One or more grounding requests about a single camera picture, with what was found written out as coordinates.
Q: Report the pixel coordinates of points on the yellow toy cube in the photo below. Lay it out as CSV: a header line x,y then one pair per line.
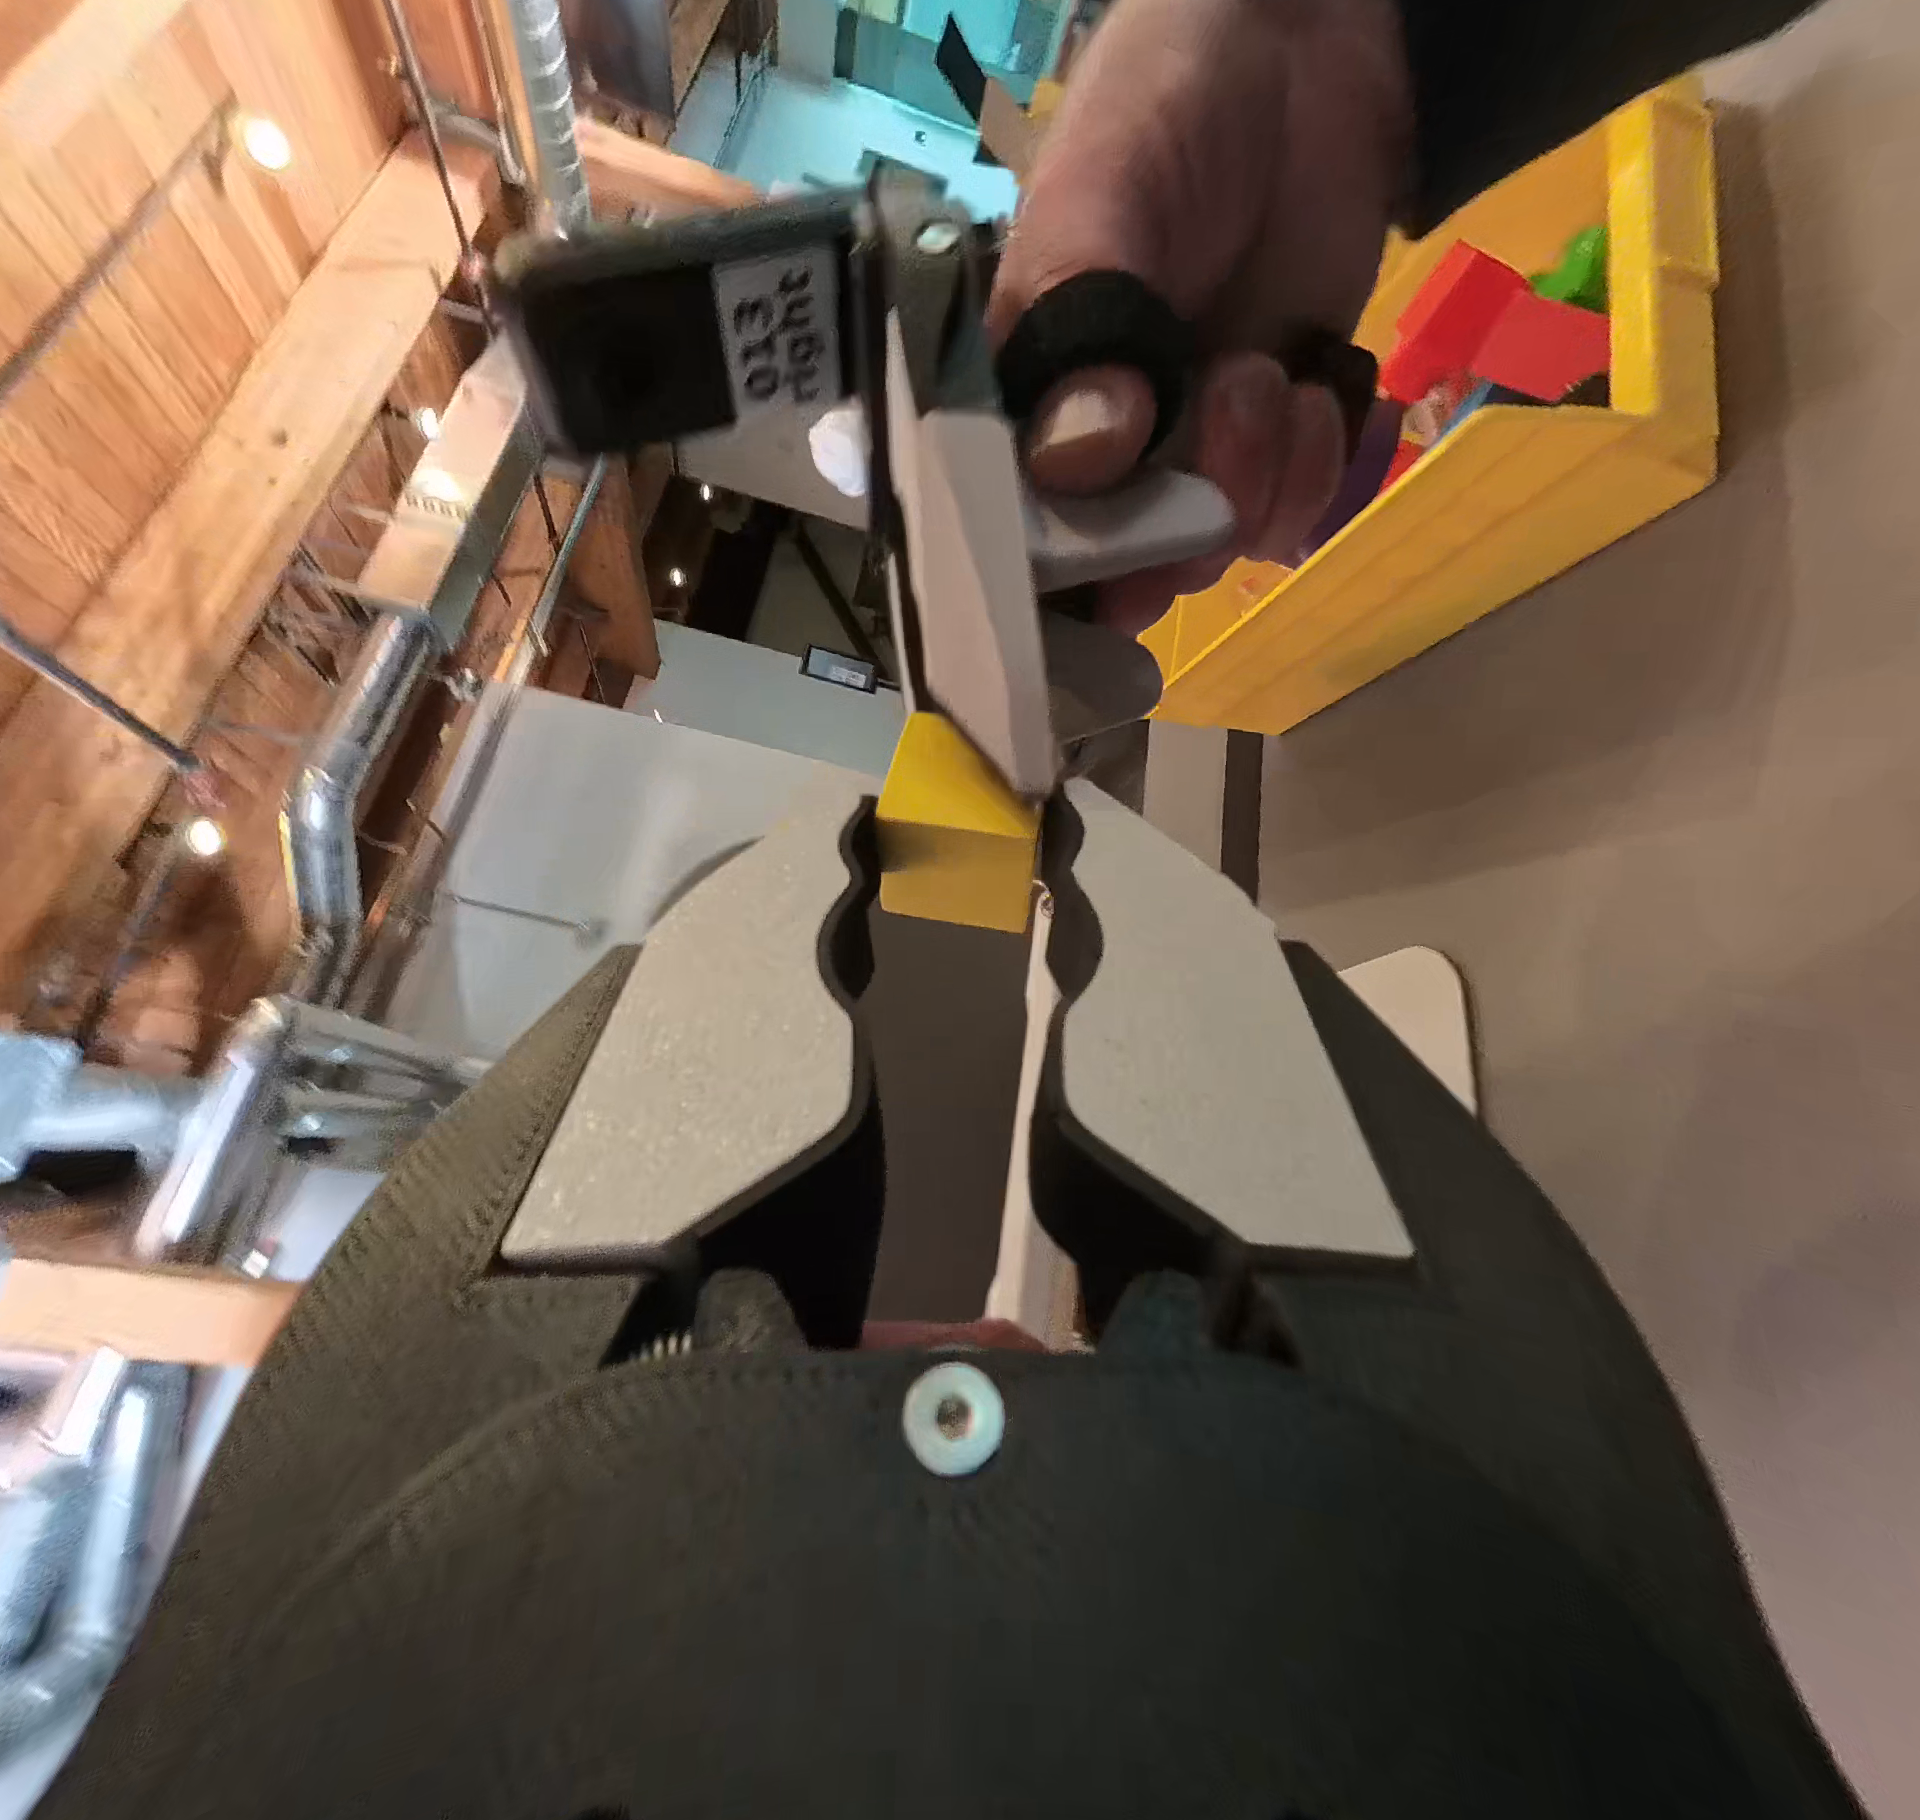
x,y
955,856

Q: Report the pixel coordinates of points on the small red toy brick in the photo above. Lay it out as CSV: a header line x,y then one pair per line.
x,y
1488,321

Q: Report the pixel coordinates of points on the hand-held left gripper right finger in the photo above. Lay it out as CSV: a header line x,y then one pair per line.
x,y
1231,1085

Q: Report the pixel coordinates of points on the yellow plastic bin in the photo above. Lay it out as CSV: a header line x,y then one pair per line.
x,y
1502,544

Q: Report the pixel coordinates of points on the person's right hand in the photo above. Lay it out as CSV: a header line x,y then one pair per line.
x,y
1231,111

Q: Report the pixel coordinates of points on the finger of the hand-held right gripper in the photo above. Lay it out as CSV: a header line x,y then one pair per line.
x,y
1126,524
968,591

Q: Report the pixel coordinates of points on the green toy block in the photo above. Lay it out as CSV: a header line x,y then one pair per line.
x,y
1575,260

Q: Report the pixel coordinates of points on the silver ventilation duct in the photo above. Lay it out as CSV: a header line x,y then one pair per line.
x,y
361,725

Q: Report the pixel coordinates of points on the person's right forearm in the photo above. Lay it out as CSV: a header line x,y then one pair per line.
x,y
1683,21

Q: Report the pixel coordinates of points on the wooden beam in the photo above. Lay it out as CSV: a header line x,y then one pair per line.
x,y
123,1310

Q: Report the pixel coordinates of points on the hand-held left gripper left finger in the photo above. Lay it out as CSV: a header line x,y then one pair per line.
x,y
692,1101

